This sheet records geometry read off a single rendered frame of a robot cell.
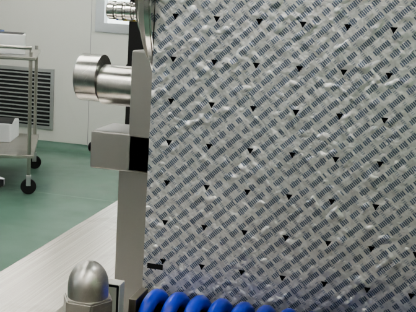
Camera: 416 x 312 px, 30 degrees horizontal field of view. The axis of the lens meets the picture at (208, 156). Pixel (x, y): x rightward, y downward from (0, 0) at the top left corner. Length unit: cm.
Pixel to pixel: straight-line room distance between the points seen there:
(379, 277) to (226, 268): 11
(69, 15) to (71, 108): 78
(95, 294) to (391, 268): 20
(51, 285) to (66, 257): 11
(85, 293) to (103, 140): 18
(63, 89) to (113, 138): 608
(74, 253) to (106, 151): 46
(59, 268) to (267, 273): 52
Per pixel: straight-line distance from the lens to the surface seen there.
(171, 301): 55
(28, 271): 103
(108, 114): 659
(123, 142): 64
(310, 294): 56
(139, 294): 56
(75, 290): 51
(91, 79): 65
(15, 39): 521
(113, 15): 60
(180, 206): 56
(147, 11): 54
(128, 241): 67
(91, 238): 116
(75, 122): 671
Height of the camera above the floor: 124
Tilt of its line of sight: 11 degrees down
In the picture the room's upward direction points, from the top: 3 degrees clockwise
